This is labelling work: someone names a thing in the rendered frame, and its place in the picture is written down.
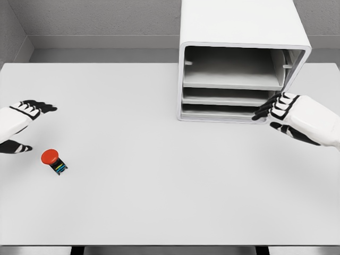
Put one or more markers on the white multi-storey storage cabinet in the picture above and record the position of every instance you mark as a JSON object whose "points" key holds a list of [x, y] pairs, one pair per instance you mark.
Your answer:
{"points": [[239, 24]]}

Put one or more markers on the red button load switch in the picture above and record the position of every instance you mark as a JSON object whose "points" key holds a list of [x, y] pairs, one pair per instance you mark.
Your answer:
{"points": [[50, 157]]}

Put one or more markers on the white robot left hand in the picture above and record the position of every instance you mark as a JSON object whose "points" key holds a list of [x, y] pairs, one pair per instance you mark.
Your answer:
{"points": [[13, 119]]}

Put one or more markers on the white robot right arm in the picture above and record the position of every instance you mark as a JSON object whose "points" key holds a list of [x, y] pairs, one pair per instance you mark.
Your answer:
{"points": [[335, 132]]}

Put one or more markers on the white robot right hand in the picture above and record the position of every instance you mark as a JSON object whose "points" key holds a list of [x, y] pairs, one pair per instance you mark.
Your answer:
{"points": [[305, 119]]}

